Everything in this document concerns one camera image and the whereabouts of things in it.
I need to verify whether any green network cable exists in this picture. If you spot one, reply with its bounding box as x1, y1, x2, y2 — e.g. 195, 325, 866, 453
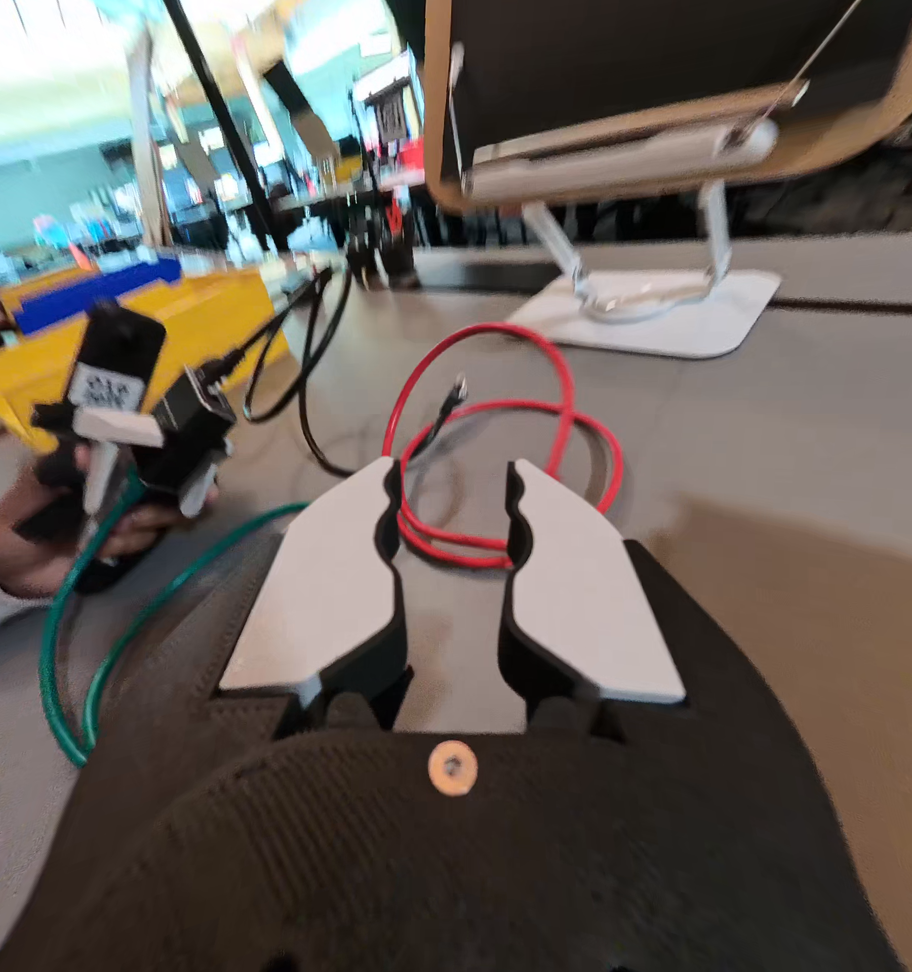
38, 471, 312, 768

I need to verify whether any blue plastic bin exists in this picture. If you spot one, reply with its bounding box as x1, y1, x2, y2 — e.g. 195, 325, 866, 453
15, 257, 183, 335

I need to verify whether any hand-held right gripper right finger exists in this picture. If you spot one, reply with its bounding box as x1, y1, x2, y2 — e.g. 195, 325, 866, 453
497, 458, 687, 721

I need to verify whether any wood-edged black board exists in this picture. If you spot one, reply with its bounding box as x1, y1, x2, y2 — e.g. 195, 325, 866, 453
423, 0, 912, 217

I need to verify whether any red network cable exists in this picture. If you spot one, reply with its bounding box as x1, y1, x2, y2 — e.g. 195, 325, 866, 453
383, 322, 624, 571

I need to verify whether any black network switch box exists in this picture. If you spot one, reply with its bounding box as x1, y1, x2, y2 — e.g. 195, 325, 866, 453
133, 367, 238, 502

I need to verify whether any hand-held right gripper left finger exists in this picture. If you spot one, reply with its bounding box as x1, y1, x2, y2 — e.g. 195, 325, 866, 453
219, 456, 416, 727

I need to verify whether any grey desk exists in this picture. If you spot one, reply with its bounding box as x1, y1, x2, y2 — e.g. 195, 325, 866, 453
0, 228, 912, 972

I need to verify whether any black metal pole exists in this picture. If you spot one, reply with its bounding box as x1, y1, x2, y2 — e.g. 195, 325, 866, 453
163, 0, 290, 252

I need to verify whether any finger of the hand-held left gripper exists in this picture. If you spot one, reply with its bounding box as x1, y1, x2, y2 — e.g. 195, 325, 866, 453
70, 409, 166, 451
176, 454, 223, 519

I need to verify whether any standing wooden board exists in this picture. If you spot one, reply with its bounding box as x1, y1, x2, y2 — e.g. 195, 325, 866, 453
125, 38, 170, 248

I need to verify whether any white laptop stand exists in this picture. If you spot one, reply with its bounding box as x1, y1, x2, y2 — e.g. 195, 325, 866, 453
463, 117, 783, 359

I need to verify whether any person's left hand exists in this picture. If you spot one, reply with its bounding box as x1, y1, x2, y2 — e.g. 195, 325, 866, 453
0, 447, 221, 601

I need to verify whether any yellow plastic bin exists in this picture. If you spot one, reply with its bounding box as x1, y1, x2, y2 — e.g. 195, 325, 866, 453
0, 266, 290, 457

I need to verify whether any black network cable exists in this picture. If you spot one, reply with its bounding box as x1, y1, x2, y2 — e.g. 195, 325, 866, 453
197, 266, 470, 479

